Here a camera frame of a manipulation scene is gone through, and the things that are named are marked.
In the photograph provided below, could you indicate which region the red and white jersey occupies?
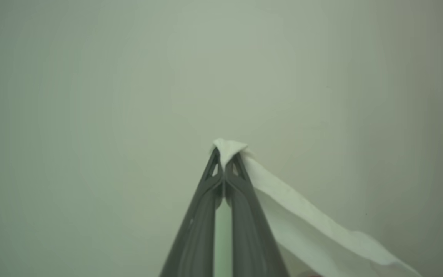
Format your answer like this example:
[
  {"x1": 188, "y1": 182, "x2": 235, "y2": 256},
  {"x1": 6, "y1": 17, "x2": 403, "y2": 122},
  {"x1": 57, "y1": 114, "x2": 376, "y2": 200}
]
[{"x1": 213, "y1": 138, "x2": 422, "y2": 277}]

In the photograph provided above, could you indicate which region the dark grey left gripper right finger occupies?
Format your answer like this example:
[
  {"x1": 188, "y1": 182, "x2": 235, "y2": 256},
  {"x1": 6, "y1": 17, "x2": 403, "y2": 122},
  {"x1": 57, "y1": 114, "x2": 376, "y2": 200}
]
[{"x1": 225, "y1": 153, "x2": 289, "y2": 277}]

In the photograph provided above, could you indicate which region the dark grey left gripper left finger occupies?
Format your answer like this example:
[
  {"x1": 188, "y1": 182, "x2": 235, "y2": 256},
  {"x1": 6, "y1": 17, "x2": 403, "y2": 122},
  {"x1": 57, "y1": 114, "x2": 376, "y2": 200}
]
[{"x1": 160, "y1": 148, "x2": 224, "y2": 277}]

